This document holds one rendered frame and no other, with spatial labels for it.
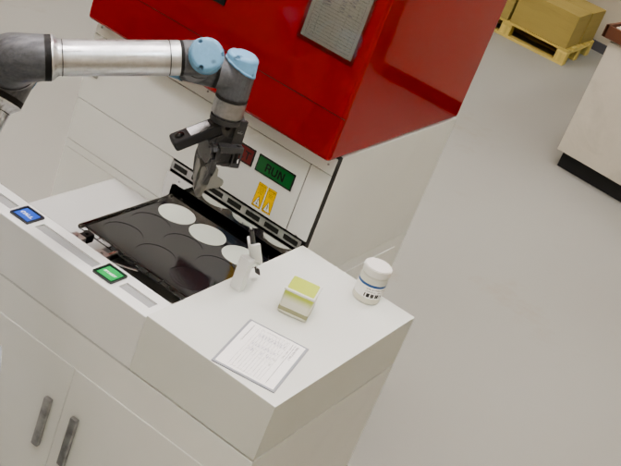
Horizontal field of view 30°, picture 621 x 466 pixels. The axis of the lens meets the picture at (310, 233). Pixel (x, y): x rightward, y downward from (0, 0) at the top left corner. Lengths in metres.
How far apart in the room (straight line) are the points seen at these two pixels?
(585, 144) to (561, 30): 2.47
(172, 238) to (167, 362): 0.53
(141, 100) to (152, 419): 0.99
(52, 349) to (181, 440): 0.39
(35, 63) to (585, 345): 3.48
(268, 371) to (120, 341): 0.34
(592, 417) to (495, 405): 0.46
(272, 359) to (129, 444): 0.39
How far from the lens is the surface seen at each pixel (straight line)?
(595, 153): 7.14
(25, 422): 2.84
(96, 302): 2.56
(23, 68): 2.41
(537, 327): 5.29
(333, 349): 2.60
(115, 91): 3.24
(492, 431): 4.44
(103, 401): 2.64
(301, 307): 2.63
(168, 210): 3.04
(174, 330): 2.46
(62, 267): 2.61
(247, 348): 2.48
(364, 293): 2.80
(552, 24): 9.52
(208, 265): 2.86
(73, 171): 3.40
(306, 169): 2.91
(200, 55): 2.43
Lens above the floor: 2.31
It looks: 26 degrees down
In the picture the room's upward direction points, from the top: 22 degrees clockwise
